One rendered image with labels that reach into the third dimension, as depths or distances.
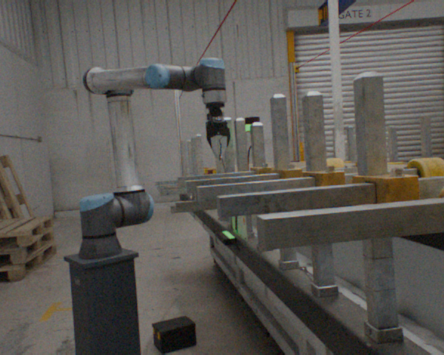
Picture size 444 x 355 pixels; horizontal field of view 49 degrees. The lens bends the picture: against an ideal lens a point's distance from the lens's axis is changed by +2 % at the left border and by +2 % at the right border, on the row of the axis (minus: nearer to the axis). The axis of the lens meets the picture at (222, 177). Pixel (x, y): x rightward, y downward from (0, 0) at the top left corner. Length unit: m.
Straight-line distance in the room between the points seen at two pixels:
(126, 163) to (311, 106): 1.40
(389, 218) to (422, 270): 0.65
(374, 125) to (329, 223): 0.36
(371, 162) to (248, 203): 0.22
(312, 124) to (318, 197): 0.33
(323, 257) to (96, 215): 1.33
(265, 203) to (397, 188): 0.19
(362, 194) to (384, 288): 0.17
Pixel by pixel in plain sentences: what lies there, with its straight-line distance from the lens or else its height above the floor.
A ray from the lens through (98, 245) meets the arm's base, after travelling 2.21.
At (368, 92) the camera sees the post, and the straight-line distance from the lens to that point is 0.81.
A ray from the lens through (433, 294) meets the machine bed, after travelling 1.13.
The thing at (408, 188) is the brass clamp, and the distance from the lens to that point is 0.76.
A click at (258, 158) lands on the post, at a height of 1.00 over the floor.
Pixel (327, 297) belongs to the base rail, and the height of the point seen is 0.70.
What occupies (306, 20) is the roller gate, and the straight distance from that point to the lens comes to 9.81.
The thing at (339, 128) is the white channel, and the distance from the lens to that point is 3.33.
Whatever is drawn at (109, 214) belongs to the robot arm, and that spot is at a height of 0.79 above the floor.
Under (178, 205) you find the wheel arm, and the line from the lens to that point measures 1.70.
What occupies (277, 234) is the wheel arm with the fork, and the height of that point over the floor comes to 0.94.
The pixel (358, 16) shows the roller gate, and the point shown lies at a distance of 10.14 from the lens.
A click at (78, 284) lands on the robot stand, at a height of 0.49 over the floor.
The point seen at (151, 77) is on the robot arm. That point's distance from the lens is 1.82.
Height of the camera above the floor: 1.03
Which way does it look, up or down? 3 degrees down
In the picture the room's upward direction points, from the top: 4 degrees counter-clockwise
